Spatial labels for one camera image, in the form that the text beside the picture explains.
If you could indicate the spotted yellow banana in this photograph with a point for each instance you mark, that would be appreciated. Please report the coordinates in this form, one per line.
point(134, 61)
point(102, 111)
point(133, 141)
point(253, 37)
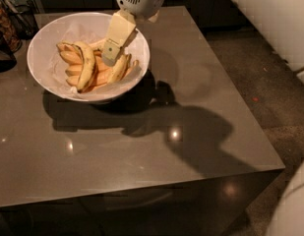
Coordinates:
point(118, 69)

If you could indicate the yellow banana left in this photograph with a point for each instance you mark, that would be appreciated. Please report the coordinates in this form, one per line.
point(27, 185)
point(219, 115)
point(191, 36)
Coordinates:
point(82, 63)

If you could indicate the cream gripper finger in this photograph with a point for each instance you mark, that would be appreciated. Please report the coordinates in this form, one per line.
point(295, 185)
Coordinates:
point(121, 28)

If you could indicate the dark cluttered objects top-left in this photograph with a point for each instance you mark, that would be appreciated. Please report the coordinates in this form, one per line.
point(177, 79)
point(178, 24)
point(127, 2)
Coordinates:
point(17, 23)

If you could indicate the bunch of orange bananas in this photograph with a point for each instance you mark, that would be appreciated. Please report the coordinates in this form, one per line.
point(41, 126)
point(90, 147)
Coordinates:
point(103, 71)

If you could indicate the white paper bowl liner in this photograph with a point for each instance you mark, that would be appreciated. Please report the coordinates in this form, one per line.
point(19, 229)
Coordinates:
point(79, 73)

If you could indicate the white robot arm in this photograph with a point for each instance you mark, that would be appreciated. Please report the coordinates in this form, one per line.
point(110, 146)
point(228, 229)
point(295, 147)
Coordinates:
point(235, 118)

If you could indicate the white bowl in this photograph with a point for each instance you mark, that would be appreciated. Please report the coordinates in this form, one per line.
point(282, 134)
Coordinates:
point(48, 68)

